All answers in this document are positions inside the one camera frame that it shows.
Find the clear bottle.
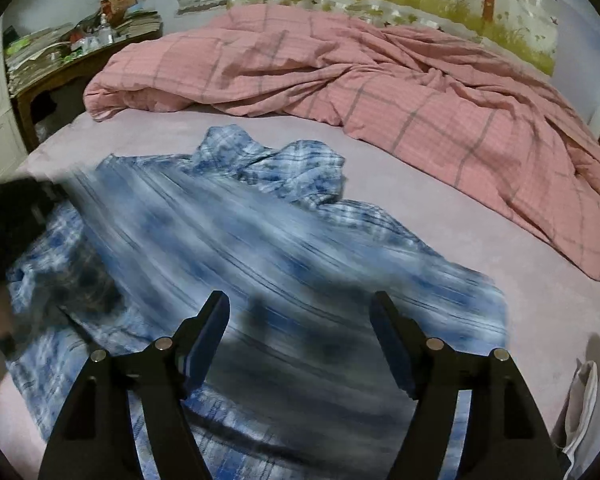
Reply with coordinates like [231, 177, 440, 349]
[97, 12, 113, 48]

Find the low stack of books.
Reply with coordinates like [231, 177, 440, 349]
[112, 10, 163, 38]

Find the cream cloth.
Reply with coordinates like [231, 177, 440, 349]
[555, 357, 600, 471]

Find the dark wooden desk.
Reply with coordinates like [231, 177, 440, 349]
[10, 30, 163, 153]

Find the blue plaid shirt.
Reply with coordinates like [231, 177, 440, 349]
[5, 125, 511, 480]

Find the tall stack of papers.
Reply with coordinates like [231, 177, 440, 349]
[5, 27, 81, 93]

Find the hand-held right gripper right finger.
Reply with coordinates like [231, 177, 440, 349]
[369, 290, 563, 480]

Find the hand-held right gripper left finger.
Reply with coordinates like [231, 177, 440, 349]
[37, 290, 231, 480]

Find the pink checked quilt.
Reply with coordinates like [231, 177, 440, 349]
[82, 2, 600, 286]

